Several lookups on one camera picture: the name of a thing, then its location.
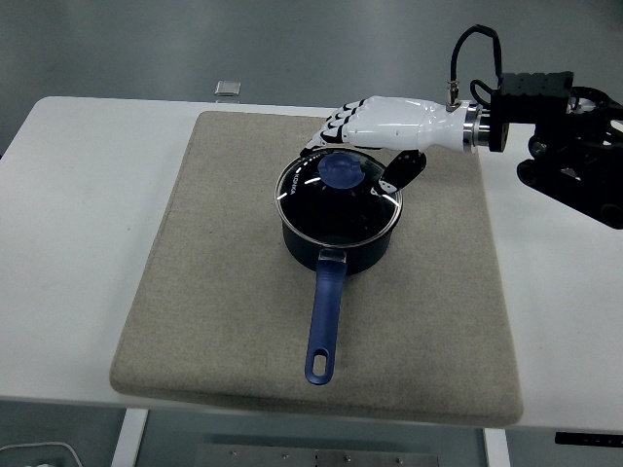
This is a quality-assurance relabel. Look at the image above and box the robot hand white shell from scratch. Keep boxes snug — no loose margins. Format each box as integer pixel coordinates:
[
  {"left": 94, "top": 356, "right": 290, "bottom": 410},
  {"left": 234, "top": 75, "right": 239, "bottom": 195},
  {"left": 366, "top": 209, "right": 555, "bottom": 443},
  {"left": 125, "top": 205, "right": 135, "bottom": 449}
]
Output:
[{"left": 298, "top": 94, "right": 469, "bottom": 197}]

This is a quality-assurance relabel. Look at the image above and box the glass pot lid blue knob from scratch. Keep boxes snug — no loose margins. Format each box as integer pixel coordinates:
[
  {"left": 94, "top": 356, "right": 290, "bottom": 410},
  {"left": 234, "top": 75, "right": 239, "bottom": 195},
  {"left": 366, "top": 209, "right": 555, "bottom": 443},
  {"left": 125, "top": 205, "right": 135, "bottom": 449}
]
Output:
[{"left": 275, "top": 147, "right": 405, "bottom": 244}]

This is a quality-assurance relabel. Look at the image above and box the beige fabric mat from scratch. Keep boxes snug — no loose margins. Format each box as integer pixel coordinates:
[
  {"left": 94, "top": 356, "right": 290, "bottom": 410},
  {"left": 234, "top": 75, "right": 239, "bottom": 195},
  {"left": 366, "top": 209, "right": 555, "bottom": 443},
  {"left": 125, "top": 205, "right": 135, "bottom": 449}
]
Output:
[{"left": 108, "top": 110, "right": 525, "bottom": 430}]

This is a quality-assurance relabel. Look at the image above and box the white table leg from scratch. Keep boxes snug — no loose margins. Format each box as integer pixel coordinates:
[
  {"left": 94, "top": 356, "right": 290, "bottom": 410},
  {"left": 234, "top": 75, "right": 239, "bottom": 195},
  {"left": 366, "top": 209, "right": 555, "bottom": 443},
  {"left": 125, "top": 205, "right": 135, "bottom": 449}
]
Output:
[
  {"left": 110, "top": 408, "right": 150, "bottom": 467},
  {"left": 481, "top": 427, "right": 512, "bottom": 467}
]

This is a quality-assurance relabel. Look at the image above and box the black bar under table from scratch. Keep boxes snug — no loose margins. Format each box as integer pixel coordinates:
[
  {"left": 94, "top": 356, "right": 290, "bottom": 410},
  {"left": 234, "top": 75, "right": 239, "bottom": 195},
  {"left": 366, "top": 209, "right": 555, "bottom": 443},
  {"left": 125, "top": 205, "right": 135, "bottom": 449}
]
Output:
[{"left": 554, "top": 431, "right": 623, "bottom": 447}]

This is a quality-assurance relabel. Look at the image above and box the black pot with blue handle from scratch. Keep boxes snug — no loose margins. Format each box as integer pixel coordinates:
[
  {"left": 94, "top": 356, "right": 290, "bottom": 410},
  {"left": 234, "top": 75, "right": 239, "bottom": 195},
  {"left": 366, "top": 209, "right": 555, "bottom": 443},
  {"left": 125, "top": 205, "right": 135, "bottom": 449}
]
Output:
[{"left": 280, "top": 213, "right": 395, "bottom": 387}]

